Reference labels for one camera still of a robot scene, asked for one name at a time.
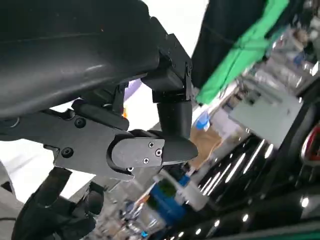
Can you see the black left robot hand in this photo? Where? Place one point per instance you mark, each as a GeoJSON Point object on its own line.
{"type": "Point", "coordinates": [75, 50]}

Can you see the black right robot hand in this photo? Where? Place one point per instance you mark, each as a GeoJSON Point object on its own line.
{"type": "Point", "coordinates": [50, 217]}

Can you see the lilac plate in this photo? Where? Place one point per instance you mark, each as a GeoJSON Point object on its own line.
{"type": "Point", "coordinates": [131, 90]}

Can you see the blue box with plant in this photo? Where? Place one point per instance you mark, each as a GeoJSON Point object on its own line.
{"type": "Point", "coordinates": [167, 202]}

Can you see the black curtain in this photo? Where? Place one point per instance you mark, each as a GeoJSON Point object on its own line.
{"type": "Point", "coordinates": [215, 30]}

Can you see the blue and white container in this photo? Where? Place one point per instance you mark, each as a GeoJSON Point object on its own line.
{"type": "Point", "coordinates": [203, 121]}

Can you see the green cloth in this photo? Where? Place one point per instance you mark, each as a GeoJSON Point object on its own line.
{"type": "Point", "coordinates": [225, 67]}

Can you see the pale grey cabinet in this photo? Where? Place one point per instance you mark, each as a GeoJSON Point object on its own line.
{"type": "Point", "coordinates": [265, 120]}

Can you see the red framed device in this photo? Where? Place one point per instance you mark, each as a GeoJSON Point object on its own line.
{"type": "Point", "coordinates": [312, 147]}

